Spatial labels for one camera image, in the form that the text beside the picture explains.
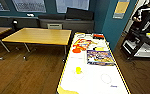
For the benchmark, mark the grey sofa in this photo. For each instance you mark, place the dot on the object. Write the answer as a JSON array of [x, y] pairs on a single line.
[[74, 26]]

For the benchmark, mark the yellow card pile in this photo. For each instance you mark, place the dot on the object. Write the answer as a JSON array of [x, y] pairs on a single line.
[[100, 48]]

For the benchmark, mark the red black game box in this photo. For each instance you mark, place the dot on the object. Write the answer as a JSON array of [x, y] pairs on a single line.
[[98, 36]]

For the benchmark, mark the white vent panel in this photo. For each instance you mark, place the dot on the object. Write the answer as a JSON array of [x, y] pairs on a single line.
[[55, 26]]

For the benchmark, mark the white air hockey table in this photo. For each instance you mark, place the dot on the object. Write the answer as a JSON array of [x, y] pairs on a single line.
[[91, 76]]

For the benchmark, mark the black sofa cushion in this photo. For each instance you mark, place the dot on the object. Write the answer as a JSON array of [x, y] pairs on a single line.
[[79, 14]]

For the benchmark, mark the large wooden table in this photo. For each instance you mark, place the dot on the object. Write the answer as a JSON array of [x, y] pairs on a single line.
[[37, 36]]

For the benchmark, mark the white object on ledge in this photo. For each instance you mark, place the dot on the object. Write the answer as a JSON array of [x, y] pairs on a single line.
[[30, 15]]

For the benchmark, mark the black wheeled cart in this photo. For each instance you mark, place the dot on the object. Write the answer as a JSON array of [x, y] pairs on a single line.
[[137, 46]]

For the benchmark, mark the dark bench sofa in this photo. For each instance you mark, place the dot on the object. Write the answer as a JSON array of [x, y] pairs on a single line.
[[2, 21]]

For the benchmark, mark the person in black jacket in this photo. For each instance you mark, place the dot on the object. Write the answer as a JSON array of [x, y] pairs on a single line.
[[146, 15]]

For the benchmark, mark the yellow wall poster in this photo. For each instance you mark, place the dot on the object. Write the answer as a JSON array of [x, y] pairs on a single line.
[[121, 9]]

